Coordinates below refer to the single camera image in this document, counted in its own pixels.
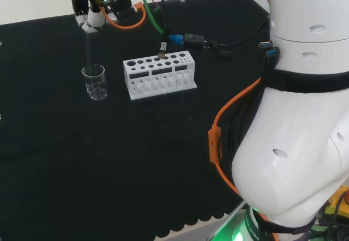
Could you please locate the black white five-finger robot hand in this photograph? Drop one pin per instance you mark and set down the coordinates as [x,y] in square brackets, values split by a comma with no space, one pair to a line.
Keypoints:
[94,17]

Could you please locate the clear glass rod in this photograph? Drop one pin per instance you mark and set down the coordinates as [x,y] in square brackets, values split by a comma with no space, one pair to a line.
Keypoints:
[88,53]

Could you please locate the white test tube rack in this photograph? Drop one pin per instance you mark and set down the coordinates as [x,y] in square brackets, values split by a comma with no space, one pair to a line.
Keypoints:
[161,84]

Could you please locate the clear glass beaker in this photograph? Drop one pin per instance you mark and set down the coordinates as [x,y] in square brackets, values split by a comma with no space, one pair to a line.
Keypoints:
[95,87]

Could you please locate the black bench cloth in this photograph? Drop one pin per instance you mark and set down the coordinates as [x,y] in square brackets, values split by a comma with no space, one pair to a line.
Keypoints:
[81,156]

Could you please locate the blue usb plug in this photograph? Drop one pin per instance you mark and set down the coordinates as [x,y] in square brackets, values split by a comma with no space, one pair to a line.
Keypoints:
[265,44]
[272,55]

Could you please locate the yellow stop button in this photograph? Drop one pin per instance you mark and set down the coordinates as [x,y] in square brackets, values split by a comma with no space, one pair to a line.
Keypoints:
[338,205]

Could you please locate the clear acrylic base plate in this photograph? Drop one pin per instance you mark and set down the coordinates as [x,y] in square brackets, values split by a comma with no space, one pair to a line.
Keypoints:
[226,230]

